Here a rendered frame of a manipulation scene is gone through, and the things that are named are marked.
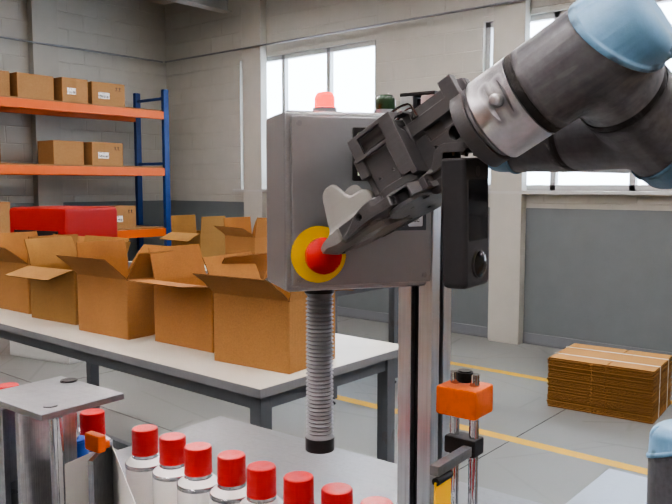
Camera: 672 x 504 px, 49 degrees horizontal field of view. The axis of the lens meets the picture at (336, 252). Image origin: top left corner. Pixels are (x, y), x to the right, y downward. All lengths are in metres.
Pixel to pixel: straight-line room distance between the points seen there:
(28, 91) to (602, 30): 7.74
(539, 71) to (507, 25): 6.19
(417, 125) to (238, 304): 1.94
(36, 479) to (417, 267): 0.51
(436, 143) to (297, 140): 0.17
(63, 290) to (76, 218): 2.65
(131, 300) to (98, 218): 3.25
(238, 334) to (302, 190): 1.83
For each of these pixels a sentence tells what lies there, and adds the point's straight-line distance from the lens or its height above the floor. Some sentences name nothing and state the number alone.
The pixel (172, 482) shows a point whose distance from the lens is 0.97.
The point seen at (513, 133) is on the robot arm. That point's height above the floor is 1.44.
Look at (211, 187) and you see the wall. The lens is 9.28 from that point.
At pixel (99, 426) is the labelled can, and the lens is 1.09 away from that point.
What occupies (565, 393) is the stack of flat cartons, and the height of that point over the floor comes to 0.10.
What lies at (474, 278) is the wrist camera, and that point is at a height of 1.32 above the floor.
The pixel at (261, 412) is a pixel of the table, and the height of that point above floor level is 0.69.
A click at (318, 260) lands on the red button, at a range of 0.75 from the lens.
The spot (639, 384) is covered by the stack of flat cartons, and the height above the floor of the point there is 0.22.
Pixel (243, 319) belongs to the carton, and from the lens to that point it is 2.54.
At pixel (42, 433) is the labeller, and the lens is 0.97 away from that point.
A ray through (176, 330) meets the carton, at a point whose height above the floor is 0.84.
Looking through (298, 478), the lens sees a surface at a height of 1.08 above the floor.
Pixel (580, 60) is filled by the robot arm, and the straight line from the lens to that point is 0.59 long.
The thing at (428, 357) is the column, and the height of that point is 1.20.
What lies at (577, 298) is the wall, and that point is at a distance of 6.54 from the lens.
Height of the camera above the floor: 1.40
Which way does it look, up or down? 5 degrees down
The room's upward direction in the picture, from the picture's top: straight up
